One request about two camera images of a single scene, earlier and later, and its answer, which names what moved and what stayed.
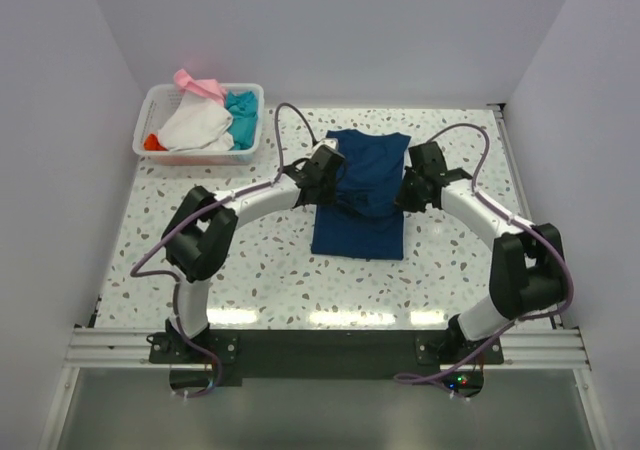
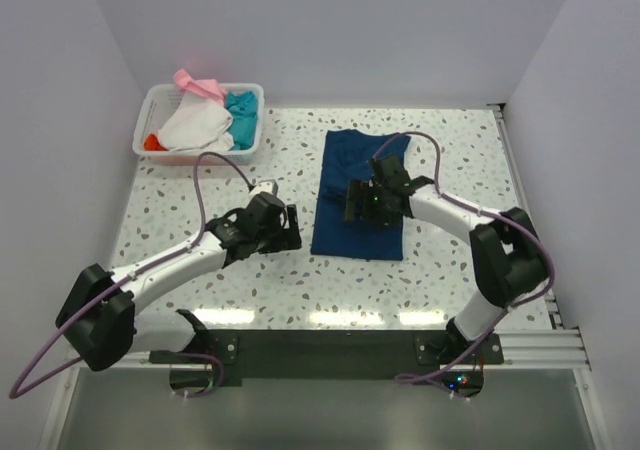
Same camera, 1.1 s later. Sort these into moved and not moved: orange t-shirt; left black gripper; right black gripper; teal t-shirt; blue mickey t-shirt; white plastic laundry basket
Moved: left black gripper; right black gripper
Not moved: blue mickey t-shirt; orange t-shirt; teal t-shirt; white plastic laundry basket
